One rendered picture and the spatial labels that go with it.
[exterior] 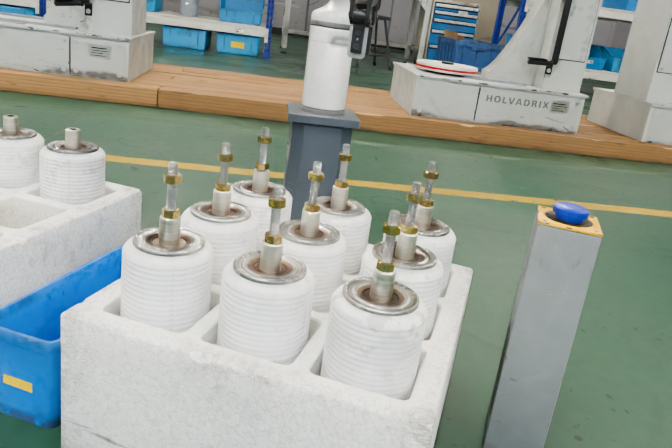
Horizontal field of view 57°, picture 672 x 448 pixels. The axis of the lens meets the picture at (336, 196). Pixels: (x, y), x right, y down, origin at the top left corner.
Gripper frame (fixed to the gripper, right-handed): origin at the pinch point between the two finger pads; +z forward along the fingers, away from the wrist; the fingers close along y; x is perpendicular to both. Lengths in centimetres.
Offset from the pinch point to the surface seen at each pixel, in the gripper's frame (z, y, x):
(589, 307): 47, -39, 50
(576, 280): 21.5, 12.9, 29.4
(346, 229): 23.4, 4.1, 2.0
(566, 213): 14.5, 10.8, 27.0
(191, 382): 32.2, 30.1, -9.1
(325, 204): 21.8, -0.2, -1.7
